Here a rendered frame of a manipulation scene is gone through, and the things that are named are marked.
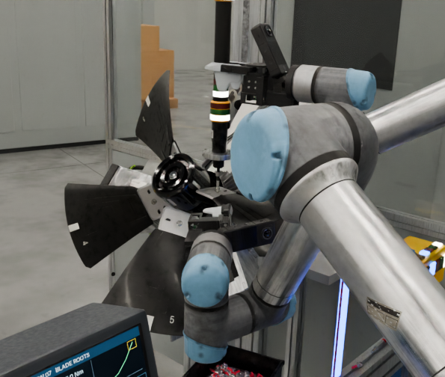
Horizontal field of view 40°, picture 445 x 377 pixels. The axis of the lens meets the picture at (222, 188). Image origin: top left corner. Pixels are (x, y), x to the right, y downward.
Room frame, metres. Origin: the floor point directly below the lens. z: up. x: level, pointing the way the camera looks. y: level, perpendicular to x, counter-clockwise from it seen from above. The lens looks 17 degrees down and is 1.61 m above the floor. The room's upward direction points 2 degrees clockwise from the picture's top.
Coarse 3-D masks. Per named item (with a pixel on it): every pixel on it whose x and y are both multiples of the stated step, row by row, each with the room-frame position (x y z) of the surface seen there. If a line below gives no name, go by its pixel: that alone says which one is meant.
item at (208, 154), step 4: (228, 124) 1.38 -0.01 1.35; (228, 128) 1.38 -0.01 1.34; (204, 152) 1.35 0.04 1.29; (208, 152) 1.35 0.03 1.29; (228, 152) 1.36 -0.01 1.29; (204, 156) 1.34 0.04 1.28; (208, 156) 1.33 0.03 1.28; (212, 156) 1.33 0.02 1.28; (216, 156) 1.33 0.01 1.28; (220, 156) 1.33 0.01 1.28; (224, 156) 1.33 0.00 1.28; (228, 156) 1.33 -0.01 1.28; (216, 160) 1.33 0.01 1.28; (220, 160) 1.33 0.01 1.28; (224, 160) 1.33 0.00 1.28
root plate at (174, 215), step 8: (168, 208) 1.37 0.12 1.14; (168, 216) 1.36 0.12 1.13; (176, 216) 1.36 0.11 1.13; (184, 216) 1.37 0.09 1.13; (192, 216) 1.38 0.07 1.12; (160, 224) 1.34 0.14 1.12; (168, 224) 1.35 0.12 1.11; (176, 224) 1.35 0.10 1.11; (184, 224) 1.36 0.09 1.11; (192, 224) 1.37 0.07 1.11; (176, 232) 1.34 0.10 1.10; (184, 232) 1.35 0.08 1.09
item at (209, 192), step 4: (204, 188) 1.37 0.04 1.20; (208, 188) 1.38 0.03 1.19; (212, 188) 1.38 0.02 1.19; (220, 188) 1.39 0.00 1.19; (224, 188) 1.40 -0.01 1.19; (200, 192) 1.34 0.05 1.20; (204, 192) 1.34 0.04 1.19; (208, 192) 1.35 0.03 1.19; (212, 192) 1.35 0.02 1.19; (220, 192) 1.36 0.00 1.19; (224, 192) 1.37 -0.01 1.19; (228, 192) 1.37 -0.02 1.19; (232, 192) 1.38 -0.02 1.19; (208, 196) 1.32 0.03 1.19; (212, 196) 1.32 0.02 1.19; (216, 196) 1.33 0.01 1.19
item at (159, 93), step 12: (168, 72) 1.64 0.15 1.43; (156, 84) 1.67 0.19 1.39; (168, 84) 1.61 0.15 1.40; (156, 96) 1.64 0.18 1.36; (168, 96) 1.58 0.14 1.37; (144, 108) 1.70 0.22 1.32; (156, 108) 1.62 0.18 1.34; (168, 108) 1.56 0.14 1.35; (156, 120) 1.61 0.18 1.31; (168, 120) 1.54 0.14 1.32; (144, 132) 1.68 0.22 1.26; (156, 132) 1.60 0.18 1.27; (168, 132) 1.53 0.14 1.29; (156, 144) 1.61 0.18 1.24; (168, 144) 1.51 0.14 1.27
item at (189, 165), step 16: (176, 160) 1.42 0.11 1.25; (192, 160) 1.38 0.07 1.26; (160, 176) 1.41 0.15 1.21; (192, 176) 1.35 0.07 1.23; (208, 176) 1.41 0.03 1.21; (160, 192) 1.36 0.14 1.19; (176, 192) 1.34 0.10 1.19; (192, 192) 1.35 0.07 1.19; (176, 208) 1.38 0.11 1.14; (192, 208) 1.38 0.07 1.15
